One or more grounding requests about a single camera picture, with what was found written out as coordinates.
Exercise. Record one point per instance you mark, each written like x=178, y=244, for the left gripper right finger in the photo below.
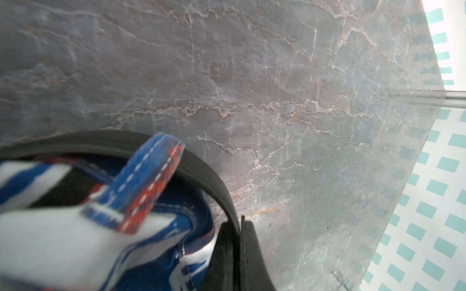
x=253, y=272

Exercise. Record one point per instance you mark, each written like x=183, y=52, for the blue patterned trousers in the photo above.
x=102, y=212

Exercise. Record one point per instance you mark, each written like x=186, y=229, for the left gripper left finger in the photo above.
x=223, y=271

